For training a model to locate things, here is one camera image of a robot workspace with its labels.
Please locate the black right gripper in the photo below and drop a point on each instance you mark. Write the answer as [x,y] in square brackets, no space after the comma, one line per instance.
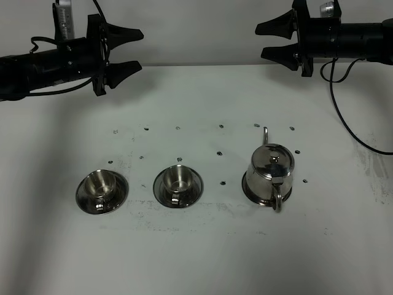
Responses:
[283,26]

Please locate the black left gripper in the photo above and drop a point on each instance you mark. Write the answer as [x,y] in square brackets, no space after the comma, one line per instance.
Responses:
[98,37]

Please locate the stainless steel teapot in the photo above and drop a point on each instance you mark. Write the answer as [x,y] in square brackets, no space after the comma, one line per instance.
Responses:
[271,160]

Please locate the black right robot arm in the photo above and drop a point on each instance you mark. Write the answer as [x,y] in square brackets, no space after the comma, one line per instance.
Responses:
[325,37]

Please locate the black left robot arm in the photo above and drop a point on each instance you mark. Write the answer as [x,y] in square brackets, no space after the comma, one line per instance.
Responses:
[55,61]

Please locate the left stainless steel teacup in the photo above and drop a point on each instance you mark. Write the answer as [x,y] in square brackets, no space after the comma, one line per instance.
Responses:
[100,187]

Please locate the stainless steel teacup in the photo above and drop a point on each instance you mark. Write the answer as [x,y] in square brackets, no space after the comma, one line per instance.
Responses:
[100,187]
[178,182]

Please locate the middle stainless steel teacup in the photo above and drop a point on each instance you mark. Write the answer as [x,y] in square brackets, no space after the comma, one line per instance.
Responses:
[178,182]

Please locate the left stainless steel saucer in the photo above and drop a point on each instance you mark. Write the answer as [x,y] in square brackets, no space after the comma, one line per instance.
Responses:
[120,196]

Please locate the stainless steel saucer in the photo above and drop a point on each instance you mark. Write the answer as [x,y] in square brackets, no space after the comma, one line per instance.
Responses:
[120,196]
[159,191]

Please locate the steel saucer under teapot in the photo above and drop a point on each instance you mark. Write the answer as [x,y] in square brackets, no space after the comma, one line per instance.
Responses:
[263,191]

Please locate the middle stainless steel saucer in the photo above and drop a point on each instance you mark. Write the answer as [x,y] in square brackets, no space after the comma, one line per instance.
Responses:
[159,191]

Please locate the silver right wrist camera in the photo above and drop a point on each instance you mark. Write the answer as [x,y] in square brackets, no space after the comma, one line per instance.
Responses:
[330,9]

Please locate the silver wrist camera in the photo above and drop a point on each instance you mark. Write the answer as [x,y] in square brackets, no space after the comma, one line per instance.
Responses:
[330,9]
[63,20]

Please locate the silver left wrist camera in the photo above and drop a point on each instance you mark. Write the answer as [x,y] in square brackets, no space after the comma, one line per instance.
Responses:
[63,20]

